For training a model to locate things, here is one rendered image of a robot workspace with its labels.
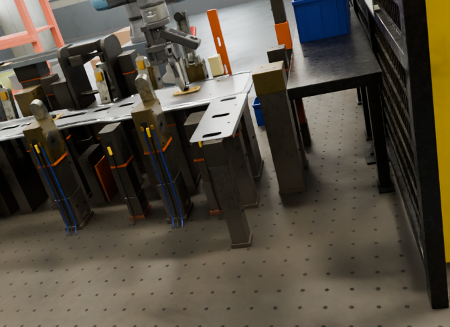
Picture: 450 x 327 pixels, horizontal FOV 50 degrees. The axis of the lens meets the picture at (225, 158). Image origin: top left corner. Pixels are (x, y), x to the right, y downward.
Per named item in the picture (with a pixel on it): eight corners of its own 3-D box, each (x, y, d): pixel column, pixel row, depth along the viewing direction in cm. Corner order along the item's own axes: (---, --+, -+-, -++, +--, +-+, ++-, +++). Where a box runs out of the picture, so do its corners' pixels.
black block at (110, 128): (126, 227, 143) (92, 138, 132) (137, 209, 152) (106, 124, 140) (143, 225, 142) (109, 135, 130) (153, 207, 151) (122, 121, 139)
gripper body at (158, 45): (158, 61, 148) (145, 23, 143) (184, 55, 145) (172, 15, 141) (151, 68, 141) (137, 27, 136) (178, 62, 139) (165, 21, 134)
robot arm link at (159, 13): (168, 1, 139) (160, 5, 132) (173, 16, 141) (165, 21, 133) (144, 7, 141) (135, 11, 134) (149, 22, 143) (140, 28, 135)
